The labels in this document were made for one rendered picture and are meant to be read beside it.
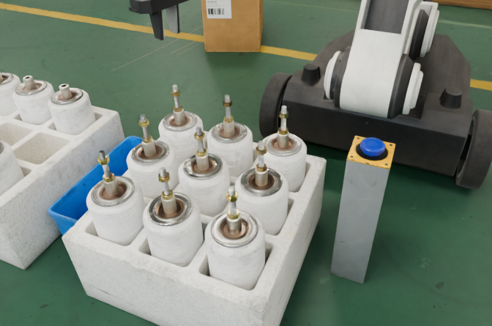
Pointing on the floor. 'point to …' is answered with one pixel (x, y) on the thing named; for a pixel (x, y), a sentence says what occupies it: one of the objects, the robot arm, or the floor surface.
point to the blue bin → (118, 157)
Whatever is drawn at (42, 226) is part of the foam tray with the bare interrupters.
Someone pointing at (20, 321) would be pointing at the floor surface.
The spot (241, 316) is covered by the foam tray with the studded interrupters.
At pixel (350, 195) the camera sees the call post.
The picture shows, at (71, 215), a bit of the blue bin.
